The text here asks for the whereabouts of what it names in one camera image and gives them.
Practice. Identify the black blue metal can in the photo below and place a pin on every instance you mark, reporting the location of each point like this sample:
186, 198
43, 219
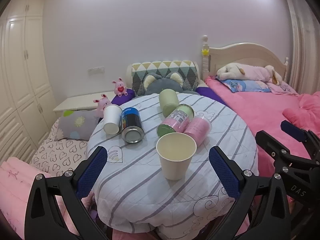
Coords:
131, 125

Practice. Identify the pink fleece blanket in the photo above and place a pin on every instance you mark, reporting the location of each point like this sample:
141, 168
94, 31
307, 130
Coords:
266, 111

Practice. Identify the pink pig toy with heart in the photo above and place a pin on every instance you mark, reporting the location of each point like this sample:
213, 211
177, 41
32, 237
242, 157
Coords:
120, 87

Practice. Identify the grey cat plush cushion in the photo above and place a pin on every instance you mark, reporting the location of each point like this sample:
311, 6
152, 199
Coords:
154, 84

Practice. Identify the triangle pattern cushion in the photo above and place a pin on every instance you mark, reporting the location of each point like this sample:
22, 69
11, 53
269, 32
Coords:
137, 72

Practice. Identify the wall socket panel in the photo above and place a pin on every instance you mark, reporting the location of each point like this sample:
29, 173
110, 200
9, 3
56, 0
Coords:
96, 70

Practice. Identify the purple cushion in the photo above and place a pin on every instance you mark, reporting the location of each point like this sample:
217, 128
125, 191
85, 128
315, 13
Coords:
203, 91

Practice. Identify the striped grey quilt cover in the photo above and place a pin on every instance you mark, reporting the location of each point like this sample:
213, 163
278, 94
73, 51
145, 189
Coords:
131, 192

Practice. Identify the white paper cup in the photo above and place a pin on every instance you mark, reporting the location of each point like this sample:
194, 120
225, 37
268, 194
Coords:
175, 151
111, 120

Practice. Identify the heart pattern sheet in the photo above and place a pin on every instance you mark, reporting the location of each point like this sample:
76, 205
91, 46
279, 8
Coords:
57, 156

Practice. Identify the pink clear plastic cup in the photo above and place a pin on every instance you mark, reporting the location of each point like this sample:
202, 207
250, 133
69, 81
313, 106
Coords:
198, 129

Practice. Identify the cream wooden headboard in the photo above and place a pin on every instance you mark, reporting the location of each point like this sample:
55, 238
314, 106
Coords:
246, 53

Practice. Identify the grey flower pillow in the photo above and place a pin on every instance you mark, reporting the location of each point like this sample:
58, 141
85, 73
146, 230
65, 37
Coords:
77, 125

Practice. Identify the light pink folded quilt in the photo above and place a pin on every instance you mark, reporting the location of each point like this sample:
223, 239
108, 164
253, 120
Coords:
17, 178

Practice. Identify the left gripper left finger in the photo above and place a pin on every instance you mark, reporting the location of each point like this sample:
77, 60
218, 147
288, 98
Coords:
43, 218

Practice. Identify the sage green cup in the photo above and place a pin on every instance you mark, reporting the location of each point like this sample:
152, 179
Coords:
168, 101

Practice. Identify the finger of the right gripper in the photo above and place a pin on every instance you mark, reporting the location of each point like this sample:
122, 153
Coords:
270, 145
309, 139

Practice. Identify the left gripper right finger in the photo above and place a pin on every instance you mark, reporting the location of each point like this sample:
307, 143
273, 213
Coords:
272, 219

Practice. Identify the white curtain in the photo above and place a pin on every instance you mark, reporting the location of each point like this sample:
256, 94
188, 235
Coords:
303, 75

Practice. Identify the pink green labelled jar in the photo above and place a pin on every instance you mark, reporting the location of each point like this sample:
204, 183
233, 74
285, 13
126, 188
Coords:
177, 121

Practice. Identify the blue cartoon pillow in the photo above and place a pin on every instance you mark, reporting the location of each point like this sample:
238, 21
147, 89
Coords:
245, 86

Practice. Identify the cream wardrobe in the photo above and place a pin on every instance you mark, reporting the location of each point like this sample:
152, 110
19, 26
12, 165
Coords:
27, 100

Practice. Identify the pink white plush dog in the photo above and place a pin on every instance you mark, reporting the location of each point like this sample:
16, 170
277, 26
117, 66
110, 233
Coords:
238, 71

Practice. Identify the white bedside table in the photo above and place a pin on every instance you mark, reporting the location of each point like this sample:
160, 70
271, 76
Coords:
82, 102

